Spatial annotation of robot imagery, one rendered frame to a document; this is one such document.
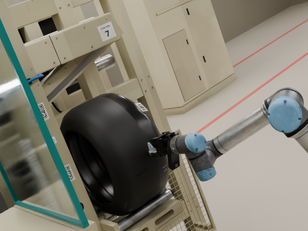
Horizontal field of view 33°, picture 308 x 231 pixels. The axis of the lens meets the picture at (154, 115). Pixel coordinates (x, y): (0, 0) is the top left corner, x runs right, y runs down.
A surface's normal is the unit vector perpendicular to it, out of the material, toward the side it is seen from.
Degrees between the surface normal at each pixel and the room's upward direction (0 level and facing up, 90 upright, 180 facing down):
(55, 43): 90
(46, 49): 90
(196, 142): 84
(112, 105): 30
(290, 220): 0
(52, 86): 90
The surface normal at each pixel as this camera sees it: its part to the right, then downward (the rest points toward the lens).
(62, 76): 0.58, -0.01
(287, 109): -0.41, 0.25
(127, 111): 0.16, -0.65
